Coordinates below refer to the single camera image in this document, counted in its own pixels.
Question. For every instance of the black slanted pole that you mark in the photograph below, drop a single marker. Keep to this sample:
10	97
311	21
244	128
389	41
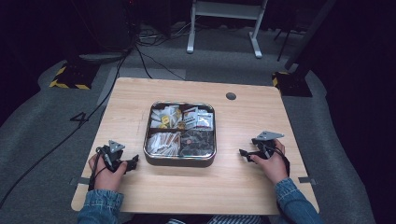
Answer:
311	31

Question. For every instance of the person's right hand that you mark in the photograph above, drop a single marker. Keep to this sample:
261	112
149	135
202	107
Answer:
274	168

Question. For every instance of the white desk frame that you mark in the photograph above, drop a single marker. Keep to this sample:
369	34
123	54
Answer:
227	11

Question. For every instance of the black yellow striped stand base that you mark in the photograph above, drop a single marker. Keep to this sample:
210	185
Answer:
292	84
74	76

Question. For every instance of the grey table edge bracket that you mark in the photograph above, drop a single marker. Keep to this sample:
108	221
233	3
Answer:
306	180
77	180

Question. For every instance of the pile of white red packets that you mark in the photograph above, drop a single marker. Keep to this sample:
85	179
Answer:
199	119

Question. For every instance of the grey table grommet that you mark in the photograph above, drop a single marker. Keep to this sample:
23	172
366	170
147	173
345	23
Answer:
231	96

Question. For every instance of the brown four-compartment box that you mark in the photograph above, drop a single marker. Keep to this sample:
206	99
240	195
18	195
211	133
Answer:
180	162

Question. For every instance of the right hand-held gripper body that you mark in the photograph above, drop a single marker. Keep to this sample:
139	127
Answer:
267	136

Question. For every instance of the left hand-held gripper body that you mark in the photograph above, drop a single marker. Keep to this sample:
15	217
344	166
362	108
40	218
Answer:
115	146

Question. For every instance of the person's left hand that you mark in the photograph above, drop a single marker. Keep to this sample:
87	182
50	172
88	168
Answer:
106	179

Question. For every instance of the pile of white yellow packets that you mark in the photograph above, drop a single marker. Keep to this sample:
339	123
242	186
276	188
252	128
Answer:
166	118

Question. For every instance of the pile of white brown sticks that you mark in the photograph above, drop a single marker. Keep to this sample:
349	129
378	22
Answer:
163	143

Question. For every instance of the clear box lid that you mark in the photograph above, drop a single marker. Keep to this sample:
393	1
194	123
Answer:
145	146

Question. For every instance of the pile of dark packets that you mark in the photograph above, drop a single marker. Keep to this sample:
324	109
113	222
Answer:
197	143

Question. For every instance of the person's striped clothing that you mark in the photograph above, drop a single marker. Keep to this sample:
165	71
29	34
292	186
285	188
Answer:
236	219

